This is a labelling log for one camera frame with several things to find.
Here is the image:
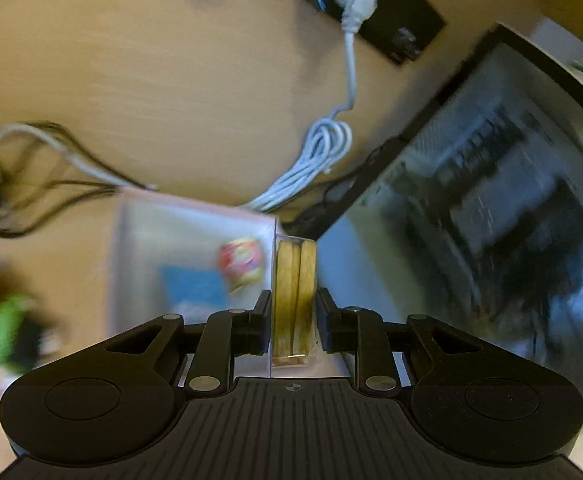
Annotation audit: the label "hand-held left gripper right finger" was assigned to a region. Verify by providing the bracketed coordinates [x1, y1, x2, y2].
[316, 287, 483, 398]

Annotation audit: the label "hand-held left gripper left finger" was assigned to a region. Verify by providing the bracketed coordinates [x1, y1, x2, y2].
[104, 290, 273, 398]

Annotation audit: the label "clear biscuit packet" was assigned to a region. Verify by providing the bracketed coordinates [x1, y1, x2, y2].
[270, 234, 319, 367]

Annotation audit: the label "white storage box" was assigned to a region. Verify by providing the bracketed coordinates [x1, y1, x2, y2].
[106, 187, 278, 342]

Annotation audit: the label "green and brown toy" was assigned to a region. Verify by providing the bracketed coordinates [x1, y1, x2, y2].
[0, 260, 62, 376]

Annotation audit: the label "red yellow snack packet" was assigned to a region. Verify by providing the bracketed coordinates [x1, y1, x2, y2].
[217, 237, 267, 295]

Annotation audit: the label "black socket panel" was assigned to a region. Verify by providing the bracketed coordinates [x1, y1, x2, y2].
[231, 0, 447, 66]

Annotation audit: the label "black cable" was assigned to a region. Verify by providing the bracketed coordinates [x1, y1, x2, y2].
[294, 160, 407, 228]

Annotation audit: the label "black thin cables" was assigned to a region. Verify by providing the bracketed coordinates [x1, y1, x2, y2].
[0, 120, 122, 240]

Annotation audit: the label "white power cable with plug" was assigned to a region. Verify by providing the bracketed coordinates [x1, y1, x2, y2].
[244, 0, 379, 213]

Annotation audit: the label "grey cable loop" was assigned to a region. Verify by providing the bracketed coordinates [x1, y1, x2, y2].
[0, 124, 158, 233]

